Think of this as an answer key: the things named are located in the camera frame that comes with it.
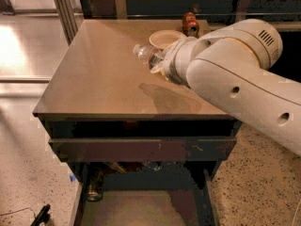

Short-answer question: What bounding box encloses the metal window rail frame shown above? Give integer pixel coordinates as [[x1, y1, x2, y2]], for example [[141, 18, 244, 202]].
[[55, 0, 301, 38]]

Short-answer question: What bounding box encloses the open middle drawer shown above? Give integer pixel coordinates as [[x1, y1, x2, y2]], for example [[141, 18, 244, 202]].
[[71, 168, 219, 226]]

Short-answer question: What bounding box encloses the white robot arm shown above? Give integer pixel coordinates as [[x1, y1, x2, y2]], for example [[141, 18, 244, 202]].
[[150, 19, 301, 155]]

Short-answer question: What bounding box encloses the dark can in drawer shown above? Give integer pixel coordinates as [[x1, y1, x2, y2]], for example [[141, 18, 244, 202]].
[[87, 170, 103, 202]]

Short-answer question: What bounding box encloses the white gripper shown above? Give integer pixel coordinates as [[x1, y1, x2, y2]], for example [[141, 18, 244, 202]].
[[150, 37, 211, 87]]

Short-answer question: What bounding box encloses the red soda can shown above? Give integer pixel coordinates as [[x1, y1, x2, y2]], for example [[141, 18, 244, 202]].
[[182, 12, 199, 37]]

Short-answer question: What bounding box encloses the blue tape piece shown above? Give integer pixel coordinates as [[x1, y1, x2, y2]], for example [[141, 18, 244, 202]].
[[69, 174, 76, 182]]

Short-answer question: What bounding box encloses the dark top drawer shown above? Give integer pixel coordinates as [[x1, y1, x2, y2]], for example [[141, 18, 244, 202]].
[[49, 137, 236, 163]]

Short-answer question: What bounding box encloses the thin floor cable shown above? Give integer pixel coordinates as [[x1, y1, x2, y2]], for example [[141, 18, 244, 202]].
[[0, 206, 37, 218]]

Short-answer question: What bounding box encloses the white bowl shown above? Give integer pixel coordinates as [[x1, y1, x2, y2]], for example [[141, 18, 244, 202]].
[[149, 30, 185, 49]]

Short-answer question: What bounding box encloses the grey drawer cabinet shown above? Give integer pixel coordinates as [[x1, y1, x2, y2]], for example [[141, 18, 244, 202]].
[[32, 18, 248, 226]]

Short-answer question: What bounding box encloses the black object on floor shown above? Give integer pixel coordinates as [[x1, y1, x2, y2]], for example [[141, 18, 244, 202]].
[[30, 204, 51, 226]]

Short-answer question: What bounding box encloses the clear plastic water bottle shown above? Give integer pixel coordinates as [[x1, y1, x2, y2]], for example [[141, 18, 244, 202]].
[[133, 44, 165, 70]]

